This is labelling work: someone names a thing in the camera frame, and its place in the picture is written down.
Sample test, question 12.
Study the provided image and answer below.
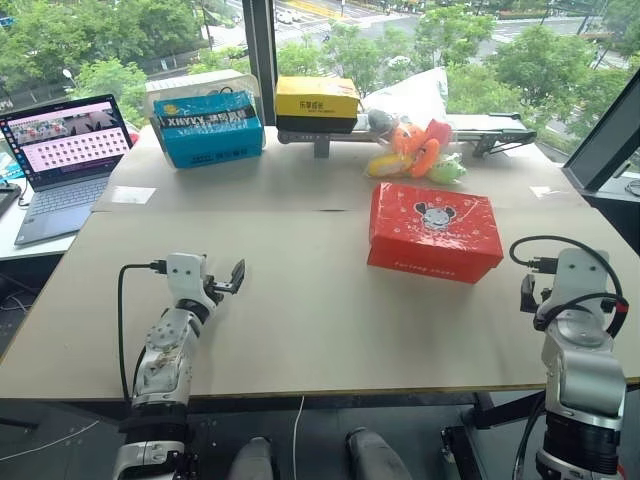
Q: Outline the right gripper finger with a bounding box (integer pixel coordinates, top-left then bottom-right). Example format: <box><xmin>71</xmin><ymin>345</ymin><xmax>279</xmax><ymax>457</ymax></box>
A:
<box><xmin>519</xmin><ymin>273</ymin><xmax>539</xmax><ymax>314</ymax></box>

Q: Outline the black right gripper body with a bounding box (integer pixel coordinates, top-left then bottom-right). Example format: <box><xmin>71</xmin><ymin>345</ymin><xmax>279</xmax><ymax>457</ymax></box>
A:
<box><xmin>534</xmin><ymin>285</ymin><xmax>555</xmax><ymax>315</ymax></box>

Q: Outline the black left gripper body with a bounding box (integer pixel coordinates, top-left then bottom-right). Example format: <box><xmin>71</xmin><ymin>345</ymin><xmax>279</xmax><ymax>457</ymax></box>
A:
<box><xmin>202</xmin><ymin>272</ymin><xmax>236</xmax><ymax>303</ymax></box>

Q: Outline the red shoe box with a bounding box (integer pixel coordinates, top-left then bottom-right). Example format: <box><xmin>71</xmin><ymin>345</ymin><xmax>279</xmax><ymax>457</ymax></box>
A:
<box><xmin>366</xmin><ymin>181</ymin><xmax>505</xmax><ymax>285</ymax></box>

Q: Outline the white paper note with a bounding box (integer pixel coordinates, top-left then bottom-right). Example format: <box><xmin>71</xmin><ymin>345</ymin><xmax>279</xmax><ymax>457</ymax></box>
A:
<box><xmin>110</xmin><ymin>185</ymin><xmax>157</xmax><ymax>205</ymax></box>

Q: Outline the blue printed cardboard box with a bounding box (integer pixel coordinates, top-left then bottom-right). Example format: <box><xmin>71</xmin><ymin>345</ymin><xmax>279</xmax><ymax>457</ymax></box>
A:
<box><xmin>151</xmin><ymin>90</ymin><xmax>266</xmax><ymax>170</ymax></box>

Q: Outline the green plush toy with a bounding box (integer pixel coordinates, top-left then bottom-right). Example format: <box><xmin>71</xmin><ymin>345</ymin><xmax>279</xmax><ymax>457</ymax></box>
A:
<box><xmin>428</xmin><ymin>151</ymin><xmax>468</xmax><ymax>185</ymax></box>

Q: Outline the black conveyor belt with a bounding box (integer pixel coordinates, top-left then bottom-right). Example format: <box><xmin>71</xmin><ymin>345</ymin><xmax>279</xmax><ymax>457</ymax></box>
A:
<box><xmin>276</xmin><ymin>113</ymin><xmax>539</xmax><ymax>161</ymax></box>

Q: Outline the orange plush toy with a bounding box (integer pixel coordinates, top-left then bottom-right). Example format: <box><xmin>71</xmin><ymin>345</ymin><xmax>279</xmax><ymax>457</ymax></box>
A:
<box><xmin>385</xmin><ymin>118</ymin><xmax>454</xmax><ymax>180</ymax></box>

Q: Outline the yellow plush toy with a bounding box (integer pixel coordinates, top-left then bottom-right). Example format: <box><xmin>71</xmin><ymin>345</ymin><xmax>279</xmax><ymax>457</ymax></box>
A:
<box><xmin>366</xmin><ymin>151</ymin><xmax>417</xmax><ymax>178</ymax></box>

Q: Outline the yellow and black box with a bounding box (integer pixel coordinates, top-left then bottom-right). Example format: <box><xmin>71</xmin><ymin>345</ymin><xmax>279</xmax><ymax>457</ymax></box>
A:
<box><xmin>274</xmin><ymin>75</ymin><xmax>361</xmax><ymax>135</ymax></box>

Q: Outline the clear plastic storage container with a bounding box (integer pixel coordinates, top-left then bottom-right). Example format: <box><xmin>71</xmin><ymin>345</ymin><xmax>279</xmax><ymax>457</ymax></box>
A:
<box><xmin>144</xmin><ymin>69</ymin><xmax>259</xmax><ymax>122</ymax></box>

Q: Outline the grey open laptop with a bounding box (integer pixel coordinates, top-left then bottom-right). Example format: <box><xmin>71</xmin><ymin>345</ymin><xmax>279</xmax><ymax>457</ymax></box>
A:
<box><xmin>0</xmin><ymin>94</ymin><xmax>135</xmax><ymax>247</ymax></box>

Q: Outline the grey plush toy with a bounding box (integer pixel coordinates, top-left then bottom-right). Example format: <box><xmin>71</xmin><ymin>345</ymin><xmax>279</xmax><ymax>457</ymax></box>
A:
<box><xmin>368</xmin><ymin>110</ymin><xmax>397</xmax><ymax>133</ymax></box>

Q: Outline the dark rounded shape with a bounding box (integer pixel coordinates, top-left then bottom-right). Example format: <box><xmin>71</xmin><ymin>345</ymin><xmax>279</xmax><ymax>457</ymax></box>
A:
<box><xmin>344</xmin><ymin>426</ymin><xmax>402</xmax><ymax>480</ymax></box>

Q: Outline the white plastic bag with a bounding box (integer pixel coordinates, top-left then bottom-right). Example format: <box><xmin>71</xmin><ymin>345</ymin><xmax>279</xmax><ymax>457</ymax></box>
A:
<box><xmin>361</xmin><ymin>66</ymin><xmax>449</xmax><ymax>127</ymax></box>

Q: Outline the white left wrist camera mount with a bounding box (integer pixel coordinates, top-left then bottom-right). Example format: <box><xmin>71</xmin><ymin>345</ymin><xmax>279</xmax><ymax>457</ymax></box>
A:
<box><xmin>165</xmin><ymin>252</ymin><xmax>209</xmax><ymax>307</ymax></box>

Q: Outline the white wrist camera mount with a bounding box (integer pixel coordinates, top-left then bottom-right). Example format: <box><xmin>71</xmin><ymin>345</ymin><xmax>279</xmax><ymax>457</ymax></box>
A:
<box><xmin>165</xmin><ymin>252</ymin><xmax>209</xmax><ymax>307</ymax></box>
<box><xmin>548</xmin><ymin>247</ymin><xmax>612</xmax><ymax>312</ymax></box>

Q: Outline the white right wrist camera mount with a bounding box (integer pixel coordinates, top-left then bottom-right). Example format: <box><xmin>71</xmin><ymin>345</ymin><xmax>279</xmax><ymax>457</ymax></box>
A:
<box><xmin>548</xmin><ymin>247</ymin><xmax>612</xmax><ymax>312</ymax></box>

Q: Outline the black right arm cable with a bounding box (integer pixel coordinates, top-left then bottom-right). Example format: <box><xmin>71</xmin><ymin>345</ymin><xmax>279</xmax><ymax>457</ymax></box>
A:
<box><xmin>509</xmin><ymin>235</ymin><xmax>630</xmax><ymax>342</ymax></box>

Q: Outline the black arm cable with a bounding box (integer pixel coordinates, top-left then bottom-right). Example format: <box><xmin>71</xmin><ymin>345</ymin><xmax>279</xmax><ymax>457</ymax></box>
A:
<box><xmin>509</xmin><ymin>235</ymin><xmax>630</xmax><ymax>342</ymax></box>
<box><xmin>117</xmin><ymin>259</ymin><xmax>169</xmax><ymax>401</ymax></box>

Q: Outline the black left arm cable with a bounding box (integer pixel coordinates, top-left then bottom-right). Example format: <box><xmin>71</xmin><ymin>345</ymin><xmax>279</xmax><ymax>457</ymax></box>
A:
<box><xmin>117</xmin><ymin>259</ymin><xmax>169</xmax><ymax>401</ymax></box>

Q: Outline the black table leg frame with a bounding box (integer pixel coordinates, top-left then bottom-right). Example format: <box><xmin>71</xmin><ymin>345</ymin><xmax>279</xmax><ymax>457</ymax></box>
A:
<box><xmin>440</xmin><ymin>391</ymin><xmax>547</xmax><ymax>480</ymax></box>

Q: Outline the thin white cable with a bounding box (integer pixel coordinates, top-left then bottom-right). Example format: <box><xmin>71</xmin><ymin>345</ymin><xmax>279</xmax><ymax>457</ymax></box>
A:
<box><xmin>293</xmin><ymin>395</ymin><xmax>307</xmax><ymax>480</ymax></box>

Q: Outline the black slanted metal frame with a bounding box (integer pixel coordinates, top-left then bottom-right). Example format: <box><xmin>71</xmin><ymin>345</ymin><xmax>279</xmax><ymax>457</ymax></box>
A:
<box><xmin>561</xmin><ymin>63</ymin><xmax>640</xmax><ymax>194</ymax></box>

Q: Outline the black window frame post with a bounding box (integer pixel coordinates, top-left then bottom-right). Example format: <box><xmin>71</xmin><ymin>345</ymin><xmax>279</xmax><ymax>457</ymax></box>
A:
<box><xmin>241</xmin><ymin>0</ymin><xmax>280</xmax><ymax>127</ymax></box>

